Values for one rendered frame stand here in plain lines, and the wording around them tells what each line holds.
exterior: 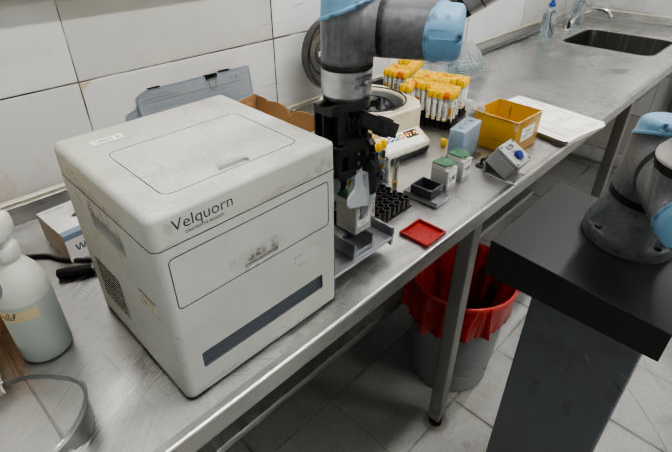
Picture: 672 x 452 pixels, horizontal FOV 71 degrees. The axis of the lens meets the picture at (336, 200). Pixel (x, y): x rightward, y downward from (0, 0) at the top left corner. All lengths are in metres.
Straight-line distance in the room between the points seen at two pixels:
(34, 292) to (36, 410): 0.16
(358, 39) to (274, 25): 0.74
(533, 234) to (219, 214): 0.57
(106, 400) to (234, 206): 0.34
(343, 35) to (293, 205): 0.23
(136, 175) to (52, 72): 0.55
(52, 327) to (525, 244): 0.76
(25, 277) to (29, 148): 0.44
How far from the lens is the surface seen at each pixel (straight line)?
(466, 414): 1.80
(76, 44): 1.14
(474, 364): 1.72
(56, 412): 0.79
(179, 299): 0.60
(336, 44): 0.66
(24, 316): 0.79
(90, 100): 1.17
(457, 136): 1.22
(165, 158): 0.65
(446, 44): 0.64
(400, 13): 0.65
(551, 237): 0.93
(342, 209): 0.82
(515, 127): 1.32
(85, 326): 0.89
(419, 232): 0.99
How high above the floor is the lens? 1.45
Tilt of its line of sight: 32 degrees down
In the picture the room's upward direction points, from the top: straight up
